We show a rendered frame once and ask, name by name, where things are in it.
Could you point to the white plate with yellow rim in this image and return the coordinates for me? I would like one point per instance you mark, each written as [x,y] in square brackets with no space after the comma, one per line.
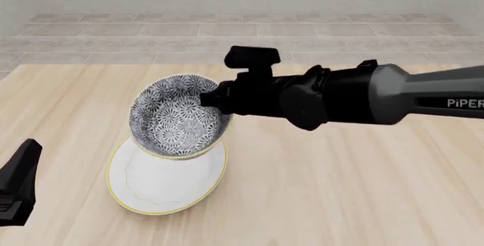
[162,185]

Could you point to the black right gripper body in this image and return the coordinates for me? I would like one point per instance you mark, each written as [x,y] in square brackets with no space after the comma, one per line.
[230,98]

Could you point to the grey and black right robot arm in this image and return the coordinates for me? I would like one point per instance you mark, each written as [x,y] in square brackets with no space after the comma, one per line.
[378,98]

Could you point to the black white patterned bowl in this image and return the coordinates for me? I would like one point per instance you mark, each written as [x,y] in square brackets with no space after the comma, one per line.
[170,124]

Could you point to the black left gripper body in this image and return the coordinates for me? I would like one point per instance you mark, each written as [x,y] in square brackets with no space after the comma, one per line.
[15,209]

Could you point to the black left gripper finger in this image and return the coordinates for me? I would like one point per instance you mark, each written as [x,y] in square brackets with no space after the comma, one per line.
[22,169]

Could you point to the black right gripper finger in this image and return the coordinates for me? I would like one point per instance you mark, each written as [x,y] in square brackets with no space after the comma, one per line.
[210,99]

